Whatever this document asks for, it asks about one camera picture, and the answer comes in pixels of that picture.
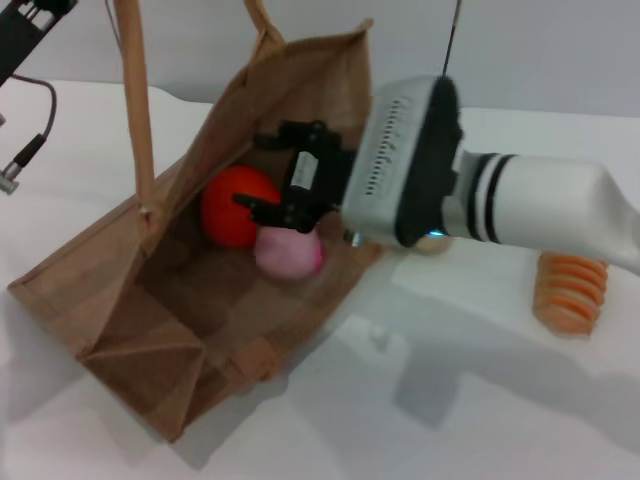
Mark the dark left arm cable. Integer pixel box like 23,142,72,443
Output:
0,74,59,197

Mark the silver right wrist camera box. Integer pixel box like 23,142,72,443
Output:
341,74,465,250

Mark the brown jute handbag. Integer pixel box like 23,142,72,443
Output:
7,0,386,444

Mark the pink toy peach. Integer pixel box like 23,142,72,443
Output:
254,227,325,279

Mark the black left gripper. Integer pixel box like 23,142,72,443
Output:
0,0,79,89

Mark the thin dark background pole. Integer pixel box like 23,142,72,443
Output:
438,0,464,80

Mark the beige round toy bun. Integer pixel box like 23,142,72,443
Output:
413,234,454,255

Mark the sliced toy bread loaf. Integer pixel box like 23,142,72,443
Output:
531,252,609,337

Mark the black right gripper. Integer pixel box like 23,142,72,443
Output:
232,119,359,235

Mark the orange toy fruit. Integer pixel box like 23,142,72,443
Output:
201,165,284,249

